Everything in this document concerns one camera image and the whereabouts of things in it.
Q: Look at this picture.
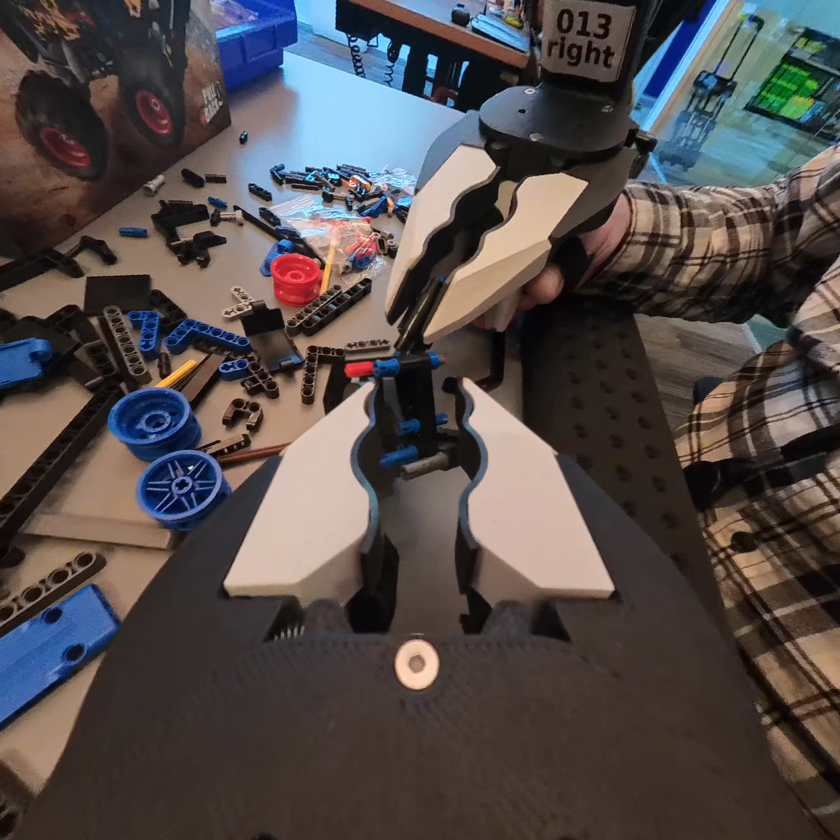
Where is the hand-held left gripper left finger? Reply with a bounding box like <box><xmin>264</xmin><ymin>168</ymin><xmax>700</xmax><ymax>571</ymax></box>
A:
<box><xmin>223</xmin><ymin>382</ymin><xmax>400</xmax><ymax>616</ymax></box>

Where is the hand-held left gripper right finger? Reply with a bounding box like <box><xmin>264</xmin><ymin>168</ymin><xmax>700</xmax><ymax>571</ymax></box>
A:
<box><xmin>456</xmin><ymin>377</ymin><xmax>616</xmax><ymax>613</ymax></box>

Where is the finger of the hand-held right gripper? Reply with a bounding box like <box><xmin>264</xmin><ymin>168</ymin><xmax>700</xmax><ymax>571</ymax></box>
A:
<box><xmin>422</xmin><ymin>172</ymin><xmax>589</xmax><ymax>347</ymax></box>
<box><xmin>384</xmin><ymin>143</ymin><xmax>503</xmax><ymax>329</ymax></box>

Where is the black connector piece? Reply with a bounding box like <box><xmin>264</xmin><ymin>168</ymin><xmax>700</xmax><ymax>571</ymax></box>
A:
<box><xmin>394</xmin><ymin>274</ymin><xmax>454</xmax><ymax>357</ymax></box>

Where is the black blue brick frame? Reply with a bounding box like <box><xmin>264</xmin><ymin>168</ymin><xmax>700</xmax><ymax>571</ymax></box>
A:
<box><xmin>344</xmin><ymin>351</ymin><xmax>460</xmax><ymax>481</ymax></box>

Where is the black elbow connector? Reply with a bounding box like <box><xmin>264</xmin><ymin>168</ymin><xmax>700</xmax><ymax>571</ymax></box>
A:
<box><xmin>69</xmin><ymin>235</ymin><xmax>119</xmax><ymax>265</ymax></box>

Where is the person's right forearm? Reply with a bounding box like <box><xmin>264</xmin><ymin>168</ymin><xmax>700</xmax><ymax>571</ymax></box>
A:
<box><xmin>591</xmin><ymin>143</ymin><xmax>840</xmax><ymax>329</ymax></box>

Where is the grey desk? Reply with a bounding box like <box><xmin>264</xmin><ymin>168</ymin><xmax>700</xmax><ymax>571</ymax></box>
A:
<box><xmin>0</xmin><ymin>49</ymin><xmax>526</xmax><ymax>788</ymax></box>

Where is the person's right hand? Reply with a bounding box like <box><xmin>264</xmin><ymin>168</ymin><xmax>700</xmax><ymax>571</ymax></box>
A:
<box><xmin>520</xmin><ymin>192</ymin><xmax>636</xmax><ymax>311</ymax></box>

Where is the brown axle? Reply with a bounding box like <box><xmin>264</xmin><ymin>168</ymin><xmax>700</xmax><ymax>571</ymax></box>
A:
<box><xmin>217</xmin><ymin>444</ymin><xmax>291</xmax><ymax>464</ymax></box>

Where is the black thin beam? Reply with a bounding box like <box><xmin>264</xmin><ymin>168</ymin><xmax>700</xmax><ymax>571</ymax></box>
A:
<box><xmin>197</xmin><ymin>433</ymin><xmax>252</xmax><ymax>459</ymax></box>

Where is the clear plastic parts bag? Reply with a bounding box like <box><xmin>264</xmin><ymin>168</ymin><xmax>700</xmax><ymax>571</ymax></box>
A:
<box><xmin>269</xmin><ymin>193</ymin><xmax>395</xmax><ymax>277</ymax></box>

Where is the blue wheel rim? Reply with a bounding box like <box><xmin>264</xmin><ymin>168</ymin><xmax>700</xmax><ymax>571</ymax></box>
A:
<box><xmin>136</xmin><ymin>449</ymin><xmax>232</xmax><ymax>531</ymax></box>
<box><xmin>107</xmin><ymin>387</ymin><xmax>203</xmax><ymax>462</ymax></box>

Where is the black straight beam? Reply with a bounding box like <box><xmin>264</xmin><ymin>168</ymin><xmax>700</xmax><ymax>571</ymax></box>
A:
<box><xmin>302</xmin><ymin>276</ymin><xmax>374</xmax><ymax>326</ymax></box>
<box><xmin>285</xmin><ymin>289</ymin><xmax>355</xmax><ymax>337</ymax></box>

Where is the pile of small connector pins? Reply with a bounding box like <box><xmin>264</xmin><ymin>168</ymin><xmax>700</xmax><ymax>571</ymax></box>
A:
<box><xmin>269</xmin><ymin>161</ymin><xmax>419</xmax><ymax>219</ymax></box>

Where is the black small connector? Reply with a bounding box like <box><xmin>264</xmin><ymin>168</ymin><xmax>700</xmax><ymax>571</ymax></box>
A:
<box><xmin>222</xmin><ymin>398</ymin><xmax>265</xmax><ymax>431</ymax></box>

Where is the black luggage cart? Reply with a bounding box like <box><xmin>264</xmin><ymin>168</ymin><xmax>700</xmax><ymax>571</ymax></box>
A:
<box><xmin>656</xmin><ymin>13</ymin><xmax>769</xmax><ymax>173</ymax></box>

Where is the black cross connector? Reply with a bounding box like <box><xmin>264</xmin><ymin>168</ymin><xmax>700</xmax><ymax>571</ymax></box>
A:
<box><xmin>241</xmin><ymin>360</ymin><xmax>280</xmax><ymax>400</ymax></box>

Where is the red wheel rim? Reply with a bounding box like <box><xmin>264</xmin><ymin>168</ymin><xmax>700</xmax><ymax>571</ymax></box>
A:
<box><xmin>269</xmin><ymin>253</ymin><xmax>324</xmax><ymax>307</ymax></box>

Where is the wooden table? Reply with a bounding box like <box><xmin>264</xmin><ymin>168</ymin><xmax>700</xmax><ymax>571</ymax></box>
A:
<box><xmin>335</xmin><ymin>0</ymin><xmax>534</xmax><ymax>70</ymax></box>

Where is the black thin rod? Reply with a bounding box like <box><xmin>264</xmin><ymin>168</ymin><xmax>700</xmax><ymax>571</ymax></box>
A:
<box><xmin>233</xmin><ymin>205</ymin><xmax>309</xmax><ymax>255</ymax></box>

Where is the black sloped panel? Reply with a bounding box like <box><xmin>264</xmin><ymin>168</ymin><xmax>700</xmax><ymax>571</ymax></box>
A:
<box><xmin>240</xmin><ymin>301</ymin><xmax>304</xmax><ymax>374</ymax></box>

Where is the grey flat plate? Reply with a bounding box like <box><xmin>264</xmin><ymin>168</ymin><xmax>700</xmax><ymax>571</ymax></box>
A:
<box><xmin>26</xmin><ymin>511</ymin><xmax>177</xmax><ymax>550</ymax></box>

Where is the blue angle beam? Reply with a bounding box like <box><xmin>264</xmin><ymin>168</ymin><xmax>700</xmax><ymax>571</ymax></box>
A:
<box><xmin>163</xmin><ymin>318</ymin><xmax>253</xmax><ymax>357</ymax></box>
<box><xmin>128</xmin><ymin>308</ymin><xmax>162</xmax><ymax>361</ymax></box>

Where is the blue storage bin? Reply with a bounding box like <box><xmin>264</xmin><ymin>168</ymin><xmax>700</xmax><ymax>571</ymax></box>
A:
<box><xmin>213</xmin><ymin>0</ymin><xmax>299</xmax><ymax>72</ymax></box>

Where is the person's plaid shirt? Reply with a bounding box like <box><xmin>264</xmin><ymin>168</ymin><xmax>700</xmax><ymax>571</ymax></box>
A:
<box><xmin>672</xmin><ymin>289</ymin><xmax>840</xmax><ymax>834</ymax></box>

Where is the black angled connector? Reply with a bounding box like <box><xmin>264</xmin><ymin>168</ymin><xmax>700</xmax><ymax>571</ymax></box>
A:
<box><xmin>172</xmin><ymin>231</ymin><xmax>228</xmax><ymax>268</ymax></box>
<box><xmin>151</xmin><ymin>199</ymin><xmax>211</xmax><ymax>242</ymax></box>

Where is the dark grey holed beam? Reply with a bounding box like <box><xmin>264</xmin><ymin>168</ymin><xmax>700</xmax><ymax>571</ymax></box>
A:
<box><xmin>101</xmin><ymin>308</ymin><xmax>153</xmax><ymax>385</ymax></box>

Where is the long black holed beam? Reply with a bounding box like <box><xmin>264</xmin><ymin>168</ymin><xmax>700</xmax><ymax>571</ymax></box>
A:
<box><xmin>0</xmin><ymin>381</ymin><xmax>126</xmax><ymax>553</ymax></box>

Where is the grey long beam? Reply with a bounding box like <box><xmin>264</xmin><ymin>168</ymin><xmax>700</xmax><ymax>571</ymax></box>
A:
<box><xmin>0</xmin><ymin>551</ymin><xmax>107</xmax><ymax>635</ymax></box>

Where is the blue flat holed panel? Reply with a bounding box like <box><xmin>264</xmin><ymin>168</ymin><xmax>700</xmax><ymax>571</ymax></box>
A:
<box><xmin>0</xmin><ymin>584</ymin><xmax>122</xmax><ymax>726</ymax></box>

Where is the black square flat panel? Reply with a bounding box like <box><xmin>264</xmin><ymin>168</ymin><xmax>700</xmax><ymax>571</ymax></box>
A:
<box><xmin>84</xmin><ymin>274</ymin><xmax>153</xmax><ymax>317</ymax></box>

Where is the heap of black beams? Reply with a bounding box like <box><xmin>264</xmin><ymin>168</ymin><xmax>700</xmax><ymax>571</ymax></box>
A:
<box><xmin>0</xmin><ymin>305</ymin><xmax>126</xmax><ymax>395</ymax></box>

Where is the blue hinged fender panel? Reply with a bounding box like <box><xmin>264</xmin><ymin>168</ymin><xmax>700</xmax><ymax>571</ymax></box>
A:
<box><xmin>0</xmin><ymin>338</ymin><xmax>53</xmax><ymax>395</ymax></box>

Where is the toy truck box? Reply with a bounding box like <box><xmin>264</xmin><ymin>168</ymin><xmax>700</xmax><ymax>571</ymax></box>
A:
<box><xmin>0</xmin><ymin>0</ymin><xmax>232</xmax><ymax>253</ymax></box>

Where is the black short beam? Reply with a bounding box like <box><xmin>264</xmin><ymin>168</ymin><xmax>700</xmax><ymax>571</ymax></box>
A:
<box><xmin>0</xmin><ymin>248</ymin><xmax>85</xmax><ymax>293</ymax></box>

